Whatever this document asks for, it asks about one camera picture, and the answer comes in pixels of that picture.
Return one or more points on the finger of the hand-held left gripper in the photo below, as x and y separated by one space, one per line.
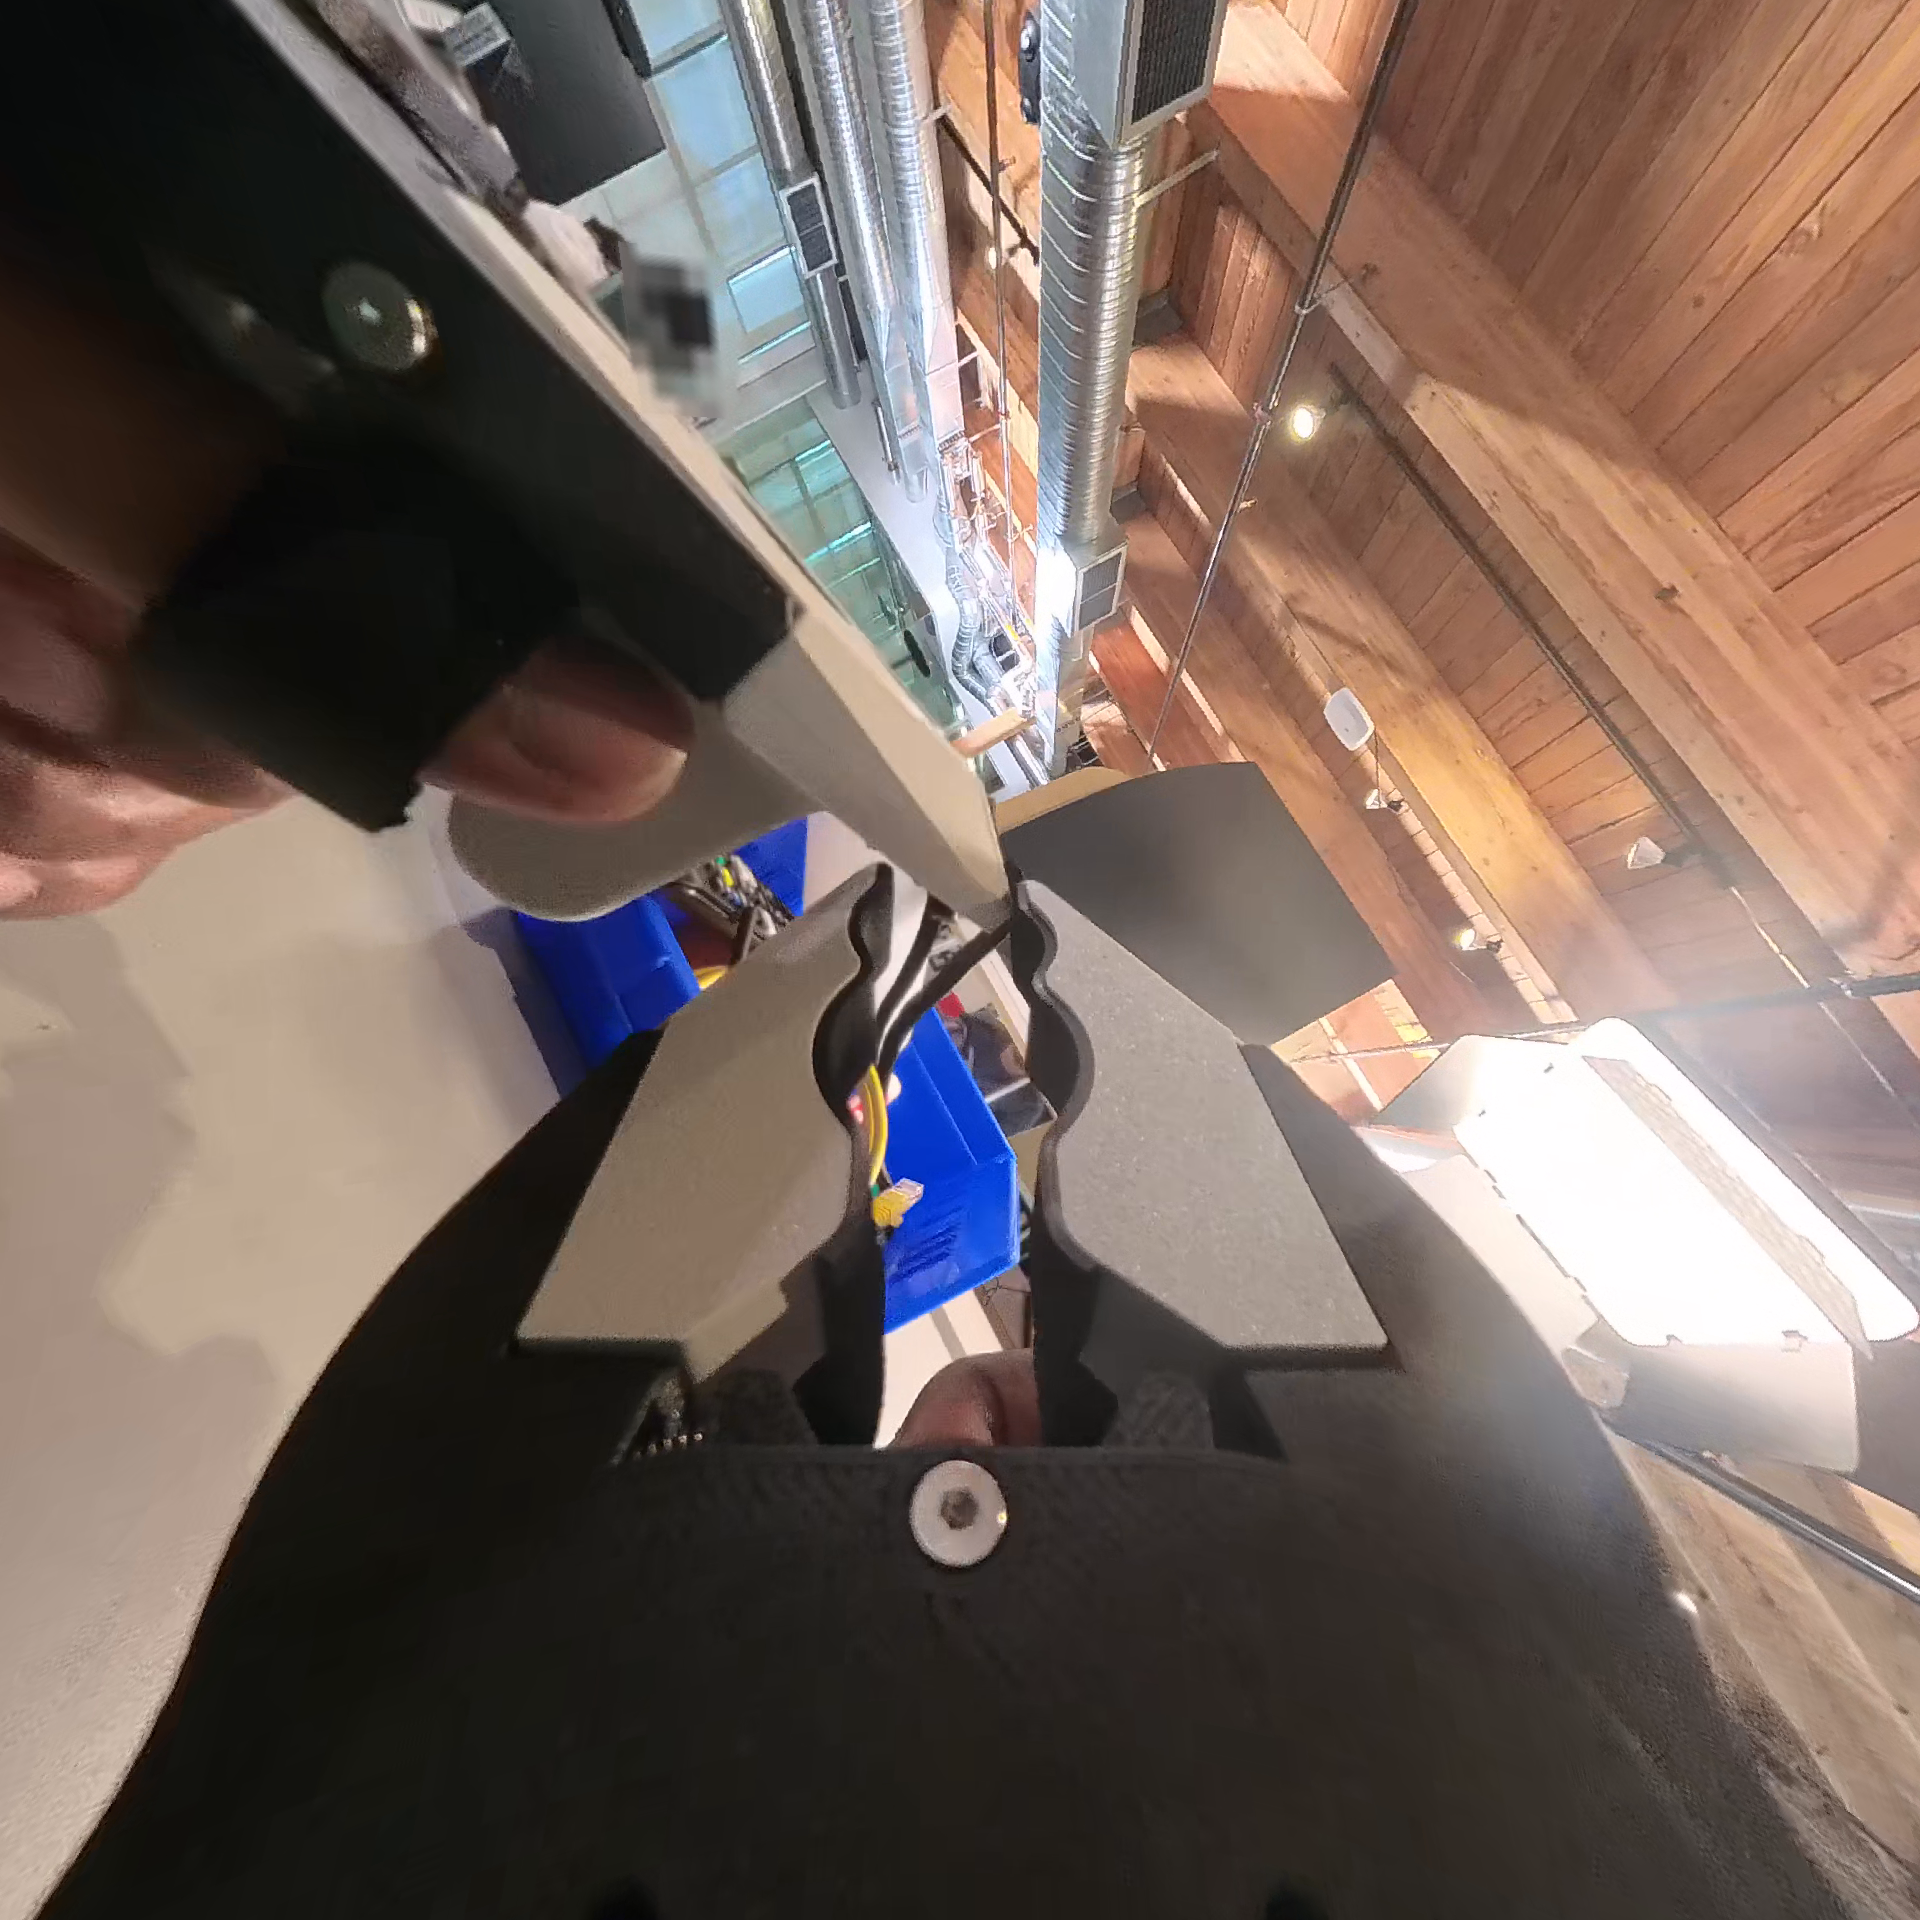
871 750

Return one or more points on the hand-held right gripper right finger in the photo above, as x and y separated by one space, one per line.
1217 1217

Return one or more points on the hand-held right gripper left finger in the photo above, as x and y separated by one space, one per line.
689 1198

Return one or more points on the large blue plastic bin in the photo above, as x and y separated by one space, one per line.
962 1198

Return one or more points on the person's left hand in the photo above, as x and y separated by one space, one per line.
88 750

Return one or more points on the dark panel with wooden edge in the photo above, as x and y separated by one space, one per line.
1199 885

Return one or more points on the black computer monitor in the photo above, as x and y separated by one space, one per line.
587 105

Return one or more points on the white ceiling access point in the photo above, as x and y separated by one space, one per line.
1350 720

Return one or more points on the black metal stand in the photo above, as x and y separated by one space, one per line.
1799 1523

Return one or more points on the metal air duct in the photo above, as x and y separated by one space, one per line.
1095 301
839 151

